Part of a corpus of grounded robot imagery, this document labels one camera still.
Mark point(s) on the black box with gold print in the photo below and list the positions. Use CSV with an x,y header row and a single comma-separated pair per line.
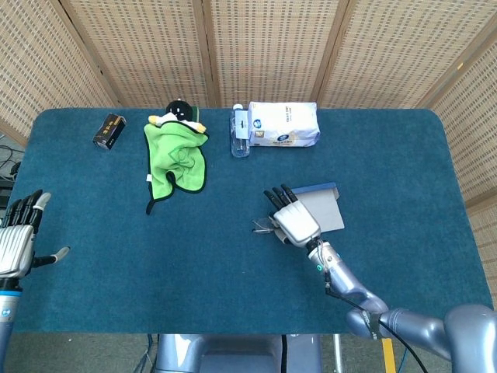
x,y
110,131

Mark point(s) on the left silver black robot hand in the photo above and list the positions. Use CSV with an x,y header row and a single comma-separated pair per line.
x,y
15,248

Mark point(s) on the blue glasses case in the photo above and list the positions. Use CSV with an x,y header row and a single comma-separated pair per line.
x,y
328,211

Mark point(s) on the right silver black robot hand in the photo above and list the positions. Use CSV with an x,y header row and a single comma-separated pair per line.
x,y
297,223

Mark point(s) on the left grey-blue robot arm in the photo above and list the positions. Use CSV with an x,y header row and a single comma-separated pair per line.
x,y
7,318

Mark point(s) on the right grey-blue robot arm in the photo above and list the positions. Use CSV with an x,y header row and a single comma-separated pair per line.
x,y
349,283

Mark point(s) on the blue felt table cover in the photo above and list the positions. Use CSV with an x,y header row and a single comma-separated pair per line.
x,y
116,252

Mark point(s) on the green microfibre cloth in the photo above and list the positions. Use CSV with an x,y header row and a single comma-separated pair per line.
x,y
174,155

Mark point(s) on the grey-blue robot torso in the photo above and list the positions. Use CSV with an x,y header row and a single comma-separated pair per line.
x,y
233,353

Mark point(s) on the woven bamboo screen panel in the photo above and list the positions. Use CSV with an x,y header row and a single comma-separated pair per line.
x,y
272,50
477,116
147,50
396,50
39,58

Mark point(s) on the clear plastic water bottle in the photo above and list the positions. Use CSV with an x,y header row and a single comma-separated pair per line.
x,y
240,147

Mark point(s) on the black round plush toy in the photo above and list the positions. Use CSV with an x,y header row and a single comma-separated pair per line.
x,y
178,109

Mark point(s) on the white tissue pack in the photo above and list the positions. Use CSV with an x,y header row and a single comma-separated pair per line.
x,y
287,124

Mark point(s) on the black device on floor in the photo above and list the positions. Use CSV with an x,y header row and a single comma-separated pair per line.
x,y
4,192

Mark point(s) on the black eyeglasses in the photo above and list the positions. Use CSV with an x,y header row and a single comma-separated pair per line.
x,y
259,224

